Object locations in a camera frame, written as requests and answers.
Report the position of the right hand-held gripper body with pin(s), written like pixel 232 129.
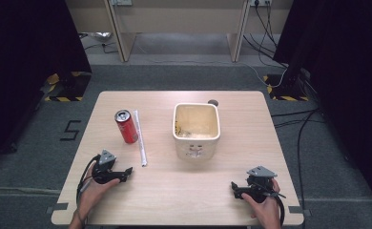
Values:
pixel 260 183

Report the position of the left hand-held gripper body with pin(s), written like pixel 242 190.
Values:
pixel 106 168

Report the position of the cream square container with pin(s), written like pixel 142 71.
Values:
pixel 196 144

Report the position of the person's left hand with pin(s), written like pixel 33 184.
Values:
pixel 95 194

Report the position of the person's right hand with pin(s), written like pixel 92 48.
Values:
pixel 265 211

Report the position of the white wrapped straw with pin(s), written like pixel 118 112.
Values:
pixel 140 140

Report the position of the red soda can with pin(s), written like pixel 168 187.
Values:
pixel 127 129

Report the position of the grey tape strip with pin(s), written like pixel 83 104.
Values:
pixel 299 211
pixel 57 207

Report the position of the dark round disc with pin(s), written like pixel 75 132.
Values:
pixel 213 102

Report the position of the stand base with hazard tape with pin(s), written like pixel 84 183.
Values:
pixel 285 90
pixel 68 89

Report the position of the black curtain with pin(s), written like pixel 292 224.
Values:
pixel 22 70
pixel 349 79

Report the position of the silver crumpled object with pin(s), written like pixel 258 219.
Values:
pixel 100 36

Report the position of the light wooden desk frame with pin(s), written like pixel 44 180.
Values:
pixel 177 22

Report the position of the white wall socket strip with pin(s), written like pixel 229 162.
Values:
pixel 261 2
pixel 121 2

